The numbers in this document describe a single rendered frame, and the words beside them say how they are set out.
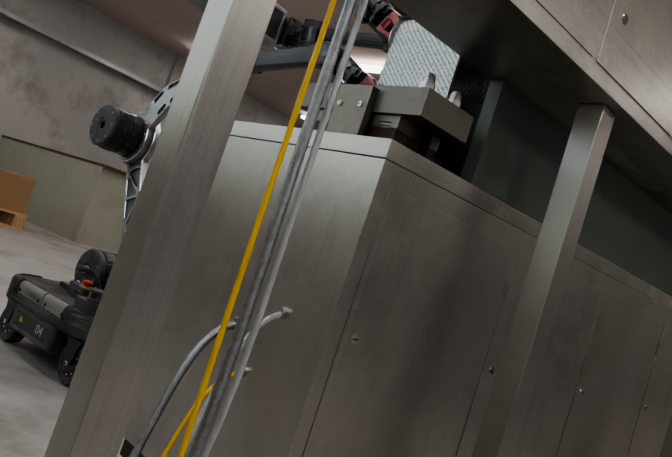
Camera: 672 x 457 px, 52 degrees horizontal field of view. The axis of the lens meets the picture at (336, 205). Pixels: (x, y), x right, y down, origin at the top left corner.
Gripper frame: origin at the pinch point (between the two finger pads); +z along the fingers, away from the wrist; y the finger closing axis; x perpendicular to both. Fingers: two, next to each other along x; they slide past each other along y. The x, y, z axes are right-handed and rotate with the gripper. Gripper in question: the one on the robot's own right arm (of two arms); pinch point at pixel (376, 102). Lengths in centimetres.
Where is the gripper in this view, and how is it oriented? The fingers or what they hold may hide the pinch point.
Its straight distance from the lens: 175.3
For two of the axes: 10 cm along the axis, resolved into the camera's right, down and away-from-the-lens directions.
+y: -6.8, -2.9, -6.7
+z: 4.1, 6.1, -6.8
